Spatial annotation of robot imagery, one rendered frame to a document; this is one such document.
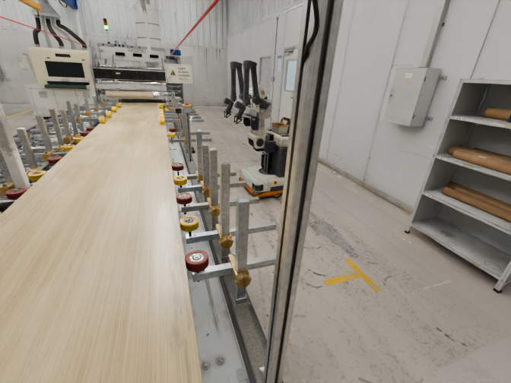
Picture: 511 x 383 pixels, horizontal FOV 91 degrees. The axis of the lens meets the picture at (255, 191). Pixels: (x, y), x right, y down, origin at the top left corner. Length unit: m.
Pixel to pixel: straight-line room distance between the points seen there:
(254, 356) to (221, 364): 0.13
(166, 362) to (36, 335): 0.33
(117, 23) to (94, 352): 11.56
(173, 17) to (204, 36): 1.27
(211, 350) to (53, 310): 0.49
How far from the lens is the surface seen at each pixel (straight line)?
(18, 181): 1.83
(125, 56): 5.77
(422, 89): 3.37
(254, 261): 1.00
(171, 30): 11.91
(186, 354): 0.70
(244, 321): 0.99
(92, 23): 12.05
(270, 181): 3.22
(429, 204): 3.28
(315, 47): 0.39
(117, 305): 0.84
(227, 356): 1.02
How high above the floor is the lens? 1.49
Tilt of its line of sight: 25 degrees down
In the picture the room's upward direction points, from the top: 3 degrees clockwise
